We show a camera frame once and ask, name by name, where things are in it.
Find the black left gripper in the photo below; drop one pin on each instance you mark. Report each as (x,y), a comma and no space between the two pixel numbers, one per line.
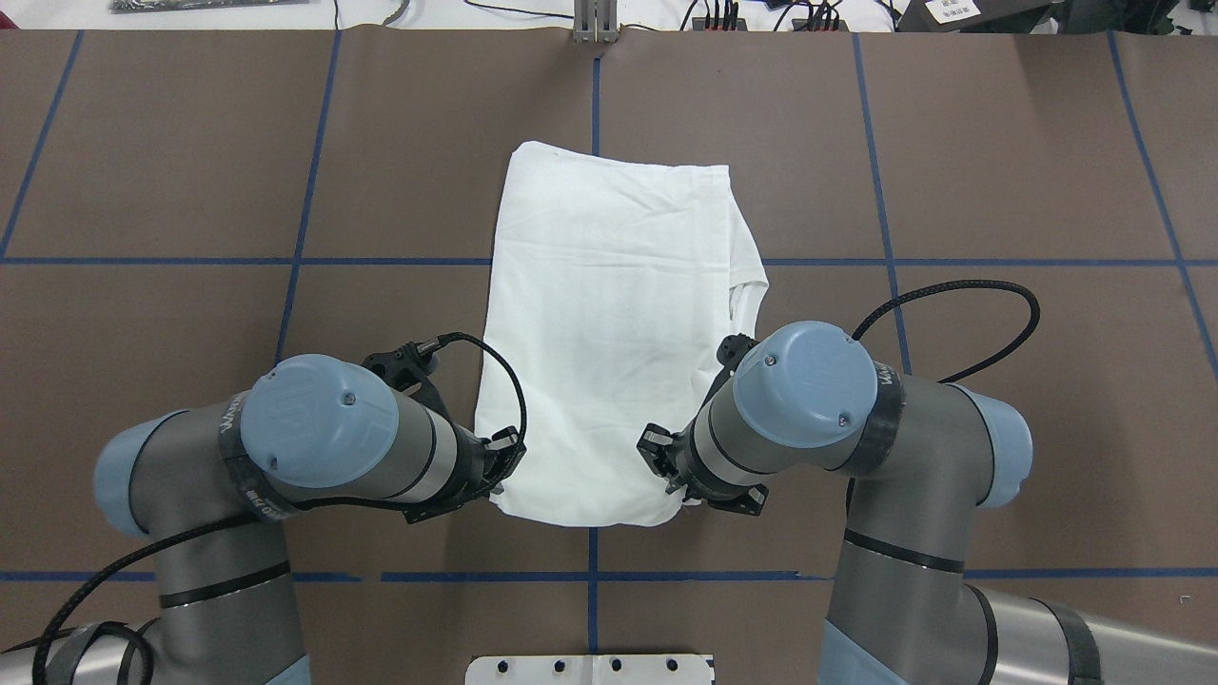
(479,466)

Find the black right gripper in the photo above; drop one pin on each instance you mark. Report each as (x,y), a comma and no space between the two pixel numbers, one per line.
(677,474)

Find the white long-sleeve printed t-shirt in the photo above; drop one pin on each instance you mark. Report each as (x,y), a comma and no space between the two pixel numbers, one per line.
(612,284)

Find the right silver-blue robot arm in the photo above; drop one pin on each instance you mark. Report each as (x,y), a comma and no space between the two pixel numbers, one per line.
(923,458)

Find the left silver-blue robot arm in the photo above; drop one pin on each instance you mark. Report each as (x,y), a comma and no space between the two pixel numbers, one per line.
(210,598)

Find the upper black-orange connector block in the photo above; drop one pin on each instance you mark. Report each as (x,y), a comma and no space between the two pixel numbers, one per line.
(714,16)

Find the black-orange connector block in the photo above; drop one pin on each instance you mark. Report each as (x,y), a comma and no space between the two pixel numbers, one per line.
(810,17)
(714,16)

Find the lower black-orange connector block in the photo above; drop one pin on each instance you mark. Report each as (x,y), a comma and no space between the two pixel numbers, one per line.
(810,17)

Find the black laptop computer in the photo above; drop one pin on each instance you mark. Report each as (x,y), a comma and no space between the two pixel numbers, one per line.
(982,17)

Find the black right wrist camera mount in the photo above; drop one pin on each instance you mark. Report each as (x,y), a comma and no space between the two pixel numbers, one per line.
(729,355)

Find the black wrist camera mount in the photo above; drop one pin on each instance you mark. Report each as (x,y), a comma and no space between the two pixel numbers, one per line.
(408,369)
(729,355)

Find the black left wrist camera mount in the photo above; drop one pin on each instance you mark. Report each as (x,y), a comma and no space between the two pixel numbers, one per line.
(408,369)

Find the white central pedestal column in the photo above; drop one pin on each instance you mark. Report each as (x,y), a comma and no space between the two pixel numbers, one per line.
(593,669)

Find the aluminium frame post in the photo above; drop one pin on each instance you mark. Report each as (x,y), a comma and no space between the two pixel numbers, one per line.
(595,22)

